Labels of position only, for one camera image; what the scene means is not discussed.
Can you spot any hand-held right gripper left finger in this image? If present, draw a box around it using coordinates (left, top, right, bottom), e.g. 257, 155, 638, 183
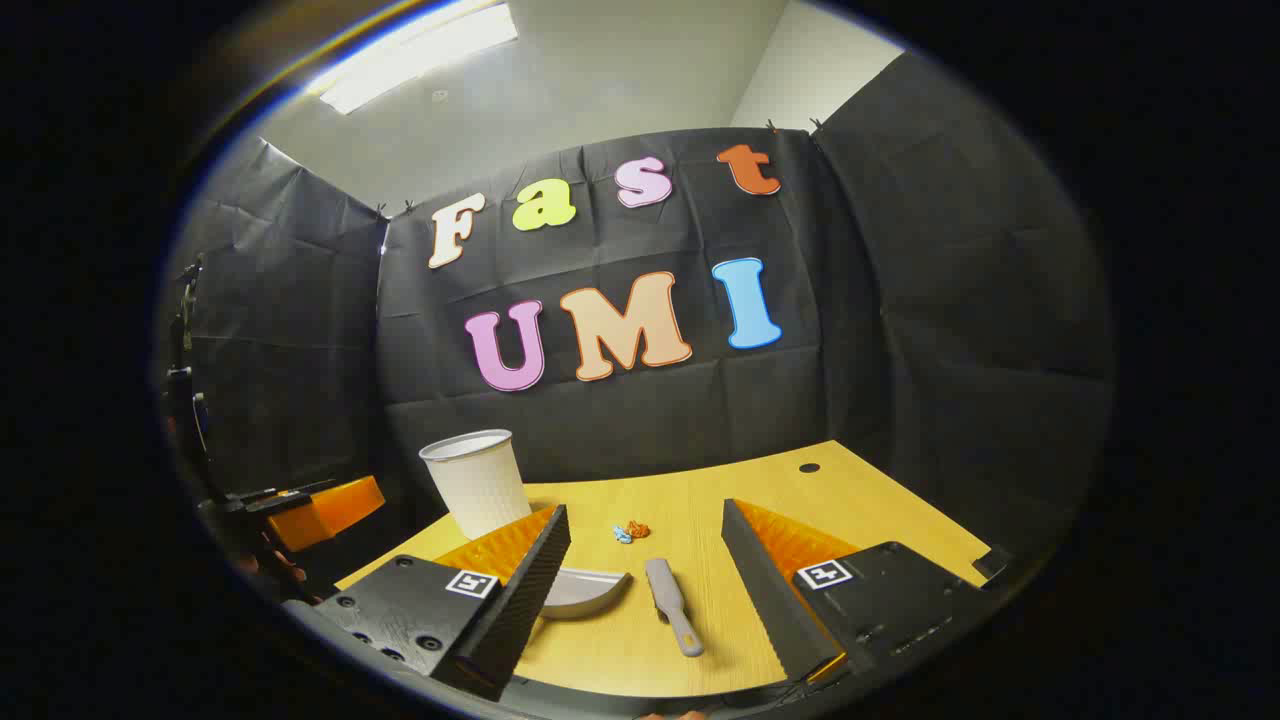
315, 503, 573, 701

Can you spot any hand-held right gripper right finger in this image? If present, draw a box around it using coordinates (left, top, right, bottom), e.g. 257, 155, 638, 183
720, 497, 1003, 691

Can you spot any grey dustpan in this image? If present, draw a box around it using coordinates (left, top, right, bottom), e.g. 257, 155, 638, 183
540, 567, 633, 621

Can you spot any small grey broom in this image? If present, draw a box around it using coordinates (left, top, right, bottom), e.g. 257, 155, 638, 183
645, 558, 705, 658

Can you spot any wooden desktop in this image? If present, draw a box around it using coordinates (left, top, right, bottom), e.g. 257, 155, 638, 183
335, 440, 991, 701

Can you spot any black backdrop cloth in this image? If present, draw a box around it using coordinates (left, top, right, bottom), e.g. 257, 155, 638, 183
165, 50, 1117, 563

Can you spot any ceiling light panel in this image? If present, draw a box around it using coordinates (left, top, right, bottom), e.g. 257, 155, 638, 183
305, 0, 521, 116

